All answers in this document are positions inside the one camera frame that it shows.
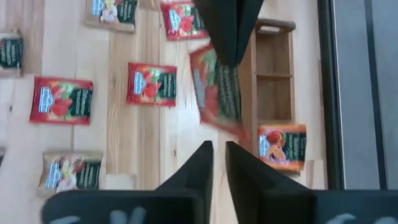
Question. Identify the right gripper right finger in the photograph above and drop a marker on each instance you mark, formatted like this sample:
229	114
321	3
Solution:
248	177

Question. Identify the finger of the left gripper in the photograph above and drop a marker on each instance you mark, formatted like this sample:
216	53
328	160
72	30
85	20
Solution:
245	18
217	21

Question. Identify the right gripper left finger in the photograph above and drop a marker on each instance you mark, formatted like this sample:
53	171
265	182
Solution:
199	174

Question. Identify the red tea packet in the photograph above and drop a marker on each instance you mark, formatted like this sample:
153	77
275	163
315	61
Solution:
150	84
59	101
214	102
182	21

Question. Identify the orange tea packet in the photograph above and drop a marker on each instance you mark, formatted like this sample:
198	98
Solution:
280	149

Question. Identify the beige tea packet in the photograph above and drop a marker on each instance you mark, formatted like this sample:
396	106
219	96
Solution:
68	171
109	15
11	53

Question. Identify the wooden tea organizer box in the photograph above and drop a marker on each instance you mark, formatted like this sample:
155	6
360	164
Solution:
273	56

